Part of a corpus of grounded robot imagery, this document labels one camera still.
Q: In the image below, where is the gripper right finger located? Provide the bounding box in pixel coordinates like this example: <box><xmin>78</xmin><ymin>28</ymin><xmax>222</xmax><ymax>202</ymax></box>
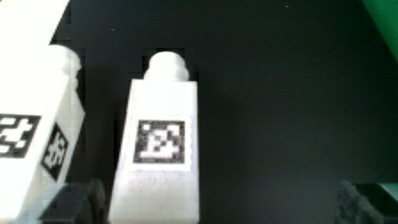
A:
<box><xmin>335</xmin><ymin>181</ymin><xmax>398</xmax><ymax>224</ymax></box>

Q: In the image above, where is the white table leg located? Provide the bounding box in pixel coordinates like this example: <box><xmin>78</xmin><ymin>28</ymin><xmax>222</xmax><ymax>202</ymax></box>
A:
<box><xmin>0</xmin><ymin>0</ymin><xmax>85</xmax><ymax>224</ymax></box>
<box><xmin>108</xmin><ymin>51</ymin><xmax>199</xmax><ymax>224</ymax></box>

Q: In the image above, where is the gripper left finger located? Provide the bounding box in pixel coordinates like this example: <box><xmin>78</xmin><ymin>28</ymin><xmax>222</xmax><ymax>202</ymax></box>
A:
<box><xmin>39</xmin><ymin>179</ymin><xmax>108</xmax><ymax>224</ymax></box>

